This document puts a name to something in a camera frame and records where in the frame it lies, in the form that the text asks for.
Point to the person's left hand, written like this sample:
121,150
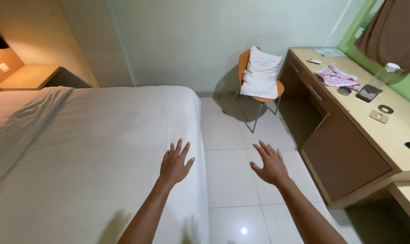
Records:
173,167

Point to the person's right hand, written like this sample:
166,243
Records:
272,167

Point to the wooden desk with brown drawers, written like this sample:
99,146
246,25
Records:
347,149

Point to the bed with white sheet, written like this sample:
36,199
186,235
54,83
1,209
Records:
89,152

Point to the white pillow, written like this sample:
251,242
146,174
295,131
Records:
261,74

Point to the round dark coaster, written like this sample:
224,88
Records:
344,90

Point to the orange chair with metal legs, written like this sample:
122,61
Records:
243,66

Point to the pink striped cloth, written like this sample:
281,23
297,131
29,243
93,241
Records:
335,77

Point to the white remote control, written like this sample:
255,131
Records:
313,61

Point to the beige card holder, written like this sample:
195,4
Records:
379,117

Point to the black tray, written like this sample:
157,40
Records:
368,93

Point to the white printed sheet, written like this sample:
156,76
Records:
329,52

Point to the glass jar with white lid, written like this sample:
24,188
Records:
388,75

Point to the wooden bedside shelf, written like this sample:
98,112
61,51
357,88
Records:
28,78

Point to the brown curtain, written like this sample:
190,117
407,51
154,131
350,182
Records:
395,30

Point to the white wall switch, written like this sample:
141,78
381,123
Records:
3,67

